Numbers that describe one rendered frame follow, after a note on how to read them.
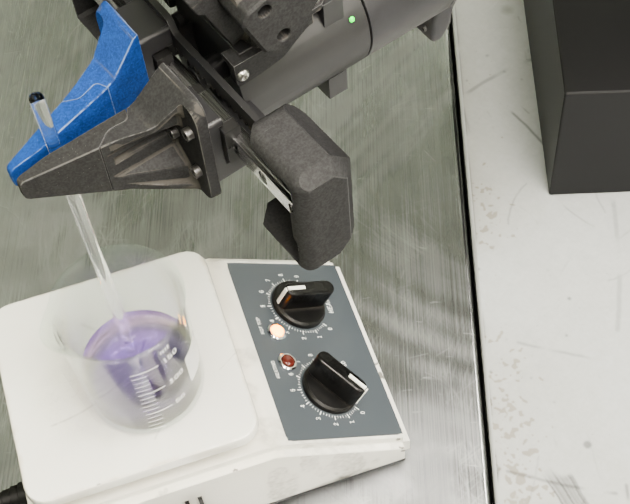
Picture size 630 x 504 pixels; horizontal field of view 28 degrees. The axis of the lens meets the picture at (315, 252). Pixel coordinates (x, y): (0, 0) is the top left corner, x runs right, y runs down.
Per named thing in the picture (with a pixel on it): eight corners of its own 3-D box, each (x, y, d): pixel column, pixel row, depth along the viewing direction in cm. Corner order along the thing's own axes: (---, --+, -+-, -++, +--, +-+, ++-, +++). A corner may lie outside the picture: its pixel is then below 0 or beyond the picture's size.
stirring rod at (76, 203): (135, 345, 64) (37, 85, 47) (141, 353, 63) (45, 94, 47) (125, 352, 63) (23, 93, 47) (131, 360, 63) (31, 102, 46)
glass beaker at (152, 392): (172, 311, 66) (143, 220, 59) (233, 399, 63) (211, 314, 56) (55, 378, 65) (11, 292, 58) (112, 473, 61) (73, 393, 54)
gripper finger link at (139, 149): (176, 146, 54) (153, 50, 49) (223, 199, 52) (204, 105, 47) (36, 229, 52) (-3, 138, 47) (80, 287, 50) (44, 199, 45)
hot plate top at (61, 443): (203, 253, 69) (200, 244, 68) (265, 440, 62) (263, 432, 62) (-10, 318, 68) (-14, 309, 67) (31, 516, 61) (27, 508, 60)
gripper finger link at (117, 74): (127, 91, 56) (100, -6, 51) (171, 141, 54) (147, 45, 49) (-10, 169, 54) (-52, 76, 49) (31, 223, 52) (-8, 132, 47)
